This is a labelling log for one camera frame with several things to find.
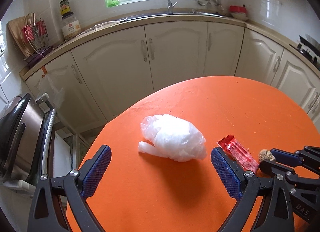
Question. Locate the black steel electric cooker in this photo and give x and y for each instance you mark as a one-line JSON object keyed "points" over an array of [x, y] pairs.
{"points": [[26, 132]]}

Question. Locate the orange round table mat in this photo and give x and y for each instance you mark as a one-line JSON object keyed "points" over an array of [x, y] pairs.
{"points": [[161, 178]]}

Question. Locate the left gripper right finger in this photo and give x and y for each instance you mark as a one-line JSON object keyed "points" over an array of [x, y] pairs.
{"points": [[275, 212]]}

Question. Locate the small brown food lump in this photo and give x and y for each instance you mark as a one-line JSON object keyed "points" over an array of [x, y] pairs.
{"points": [[265, 155]]}

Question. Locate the white plastic ball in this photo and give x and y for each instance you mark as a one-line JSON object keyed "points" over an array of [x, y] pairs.
{"points": [[171, 137]]}

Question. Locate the wooden cutting board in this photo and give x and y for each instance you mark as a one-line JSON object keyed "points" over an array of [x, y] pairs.
{"points": [[16, 28]]}

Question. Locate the large glass jar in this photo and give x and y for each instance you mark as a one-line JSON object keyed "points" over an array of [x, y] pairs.
{"points": [[70, 26]]}

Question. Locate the red white bowl stack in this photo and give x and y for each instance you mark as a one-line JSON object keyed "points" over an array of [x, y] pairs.
{"points": [[239, 12]]}

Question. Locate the yellow label jar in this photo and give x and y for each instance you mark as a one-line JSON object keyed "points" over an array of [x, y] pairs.
{"points": [[64, 7]]}

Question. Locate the black gas stove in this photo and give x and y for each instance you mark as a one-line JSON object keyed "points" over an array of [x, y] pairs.
{"points": [[309, 48]]}

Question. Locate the wire utensil rack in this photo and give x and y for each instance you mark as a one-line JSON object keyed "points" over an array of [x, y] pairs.
{"points": [[34, 35]]}

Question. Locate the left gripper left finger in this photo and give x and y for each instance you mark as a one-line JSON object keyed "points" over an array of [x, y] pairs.
{"points": [[47, 213]]}

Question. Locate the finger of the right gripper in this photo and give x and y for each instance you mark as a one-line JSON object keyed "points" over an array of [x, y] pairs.
{"points": [[280, 171], [286, 158]]}

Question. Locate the red snack wrapper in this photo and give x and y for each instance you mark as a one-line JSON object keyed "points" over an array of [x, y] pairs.
{"points": [[234, 149]]}

